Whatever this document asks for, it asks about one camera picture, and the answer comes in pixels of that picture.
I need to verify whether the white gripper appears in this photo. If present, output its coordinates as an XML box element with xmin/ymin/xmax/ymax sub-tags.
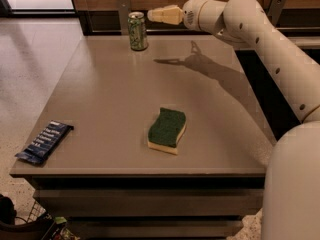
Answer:
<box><xmin>147</xmin><ymin>0</ymin><xmax>211</xmax><ymax>31</ymax></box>

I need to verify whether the green soda can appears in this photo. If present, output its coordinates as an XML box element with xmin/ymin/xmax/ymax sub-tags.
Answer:
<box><xmin>128</xmin><ymin>11</ymin><xmax>148</xmax><ymax>51</ymax></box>

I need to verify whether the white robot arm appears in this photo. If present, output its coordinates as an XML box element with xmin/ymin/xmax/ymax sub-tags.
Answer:
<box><xmin>147</xmin><ymin>0</ymin><xmax>320</xmax><ymax>240</ymax></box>

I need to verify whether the blue rxbar blueberry wrapper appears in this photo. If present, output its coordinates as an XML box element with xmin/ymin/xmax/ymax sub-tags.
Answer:
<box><xmin>15</xmin><ymin>120</ymin><xmax>74</xmax><ymax>165</ymax></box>

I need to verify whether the green and yellow sponge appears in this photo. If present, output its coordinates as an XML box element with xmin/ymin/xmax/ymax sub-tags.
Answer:
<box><xmin>147</xmin><ymin>107</ymin><xmax>186</xmax><ymax>155</ymax></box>

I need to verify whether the upper grey drawer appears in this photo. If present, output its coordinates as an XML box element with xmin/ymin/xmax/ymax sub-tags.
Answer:
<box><xmin>34</xmin><ymin>189</ymin><xmax>263</xmax><ymax>217</ymax></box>

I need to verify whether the grey drawer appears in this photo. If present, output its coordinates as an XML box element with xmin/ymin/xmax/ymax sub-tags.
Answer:
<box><xmin>68</xmin><ymin>220</ymin><xmax>243</xmax><ymax>239</ymax></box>
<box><xmin>34</xmin><ymin>189</ymin><xmax>263</xmax><ymax>217</ymax></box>

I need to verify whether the lower grey drawer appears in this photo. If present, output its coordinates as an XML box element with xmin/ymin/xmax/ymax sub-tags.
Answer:
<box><xmin>68</xmin><ymin>220</ymin><xmax>243</xmax><ymax>239</ymax></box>

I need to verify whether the left metal bracket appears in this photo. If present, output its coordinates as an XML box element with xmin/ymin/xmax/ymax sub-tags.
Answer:
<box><xmin>116</xmin><ymin>0</ymin><xmax>131</xmax><ymax>35</ymax></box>

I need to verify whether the metal bracket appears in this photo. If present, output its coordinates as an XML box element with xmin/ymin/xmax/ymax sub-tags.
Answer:
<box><xmin>267</xmin><ymin>0</ymin><xmax>286</xmax><ymax>26</ymax></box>
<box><xmin>116</xmin><ymin>0</ymin><xmax>131</xmax><ymax>35</ymax></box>

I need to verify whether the right metal bracket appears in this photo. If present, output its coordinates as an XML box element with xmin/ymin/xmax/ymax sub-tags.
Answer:
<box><xmin>267</xmin><ymin>0</ymin><xmax>286</xmax><ymax>26</ymax></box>

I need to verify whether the wire basket with items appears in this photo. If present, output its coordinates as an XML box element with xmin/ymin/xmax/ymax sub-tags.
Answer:
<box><xmin>0</xmin><ymin>195</ymin><xmax>81</xmax><ymax>240</ymax></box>

